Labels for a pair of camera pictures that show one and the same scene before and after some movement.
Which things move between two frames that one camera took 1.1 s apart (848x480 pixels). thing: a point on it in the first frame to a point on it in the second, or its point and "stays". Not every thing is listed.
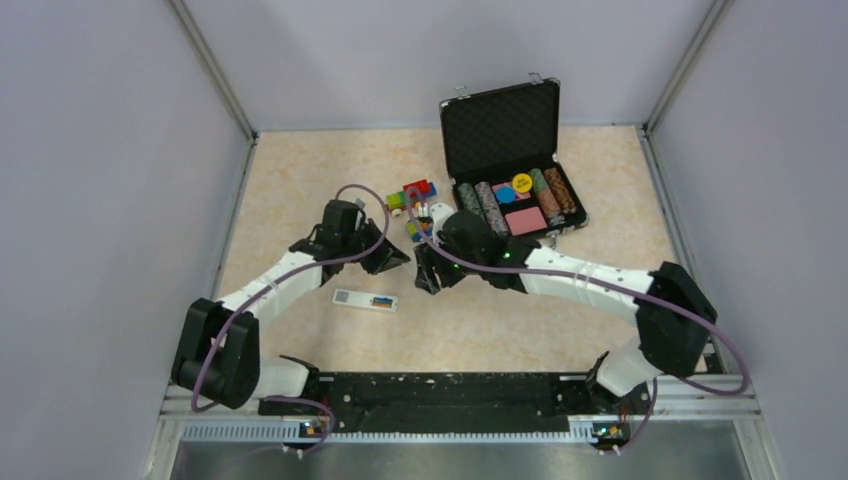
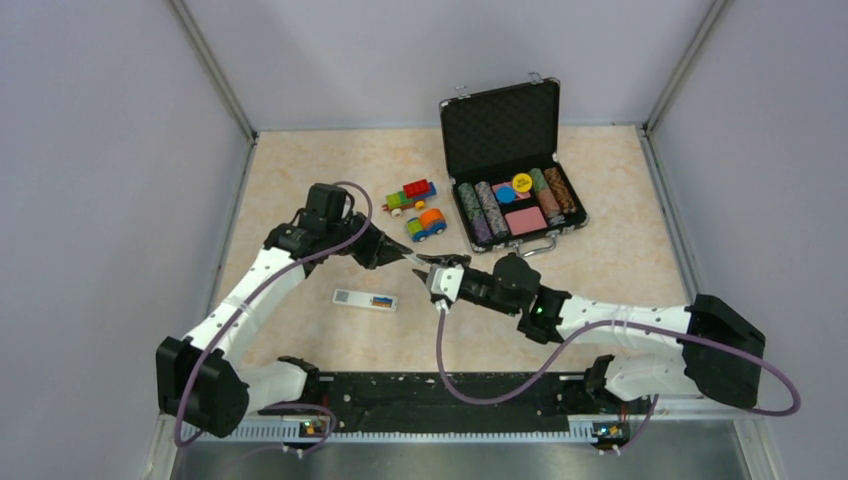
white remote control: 365,300 stays
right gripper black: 428,277 to 450,260
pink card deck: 525,221 stays
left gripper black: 386,256 stays
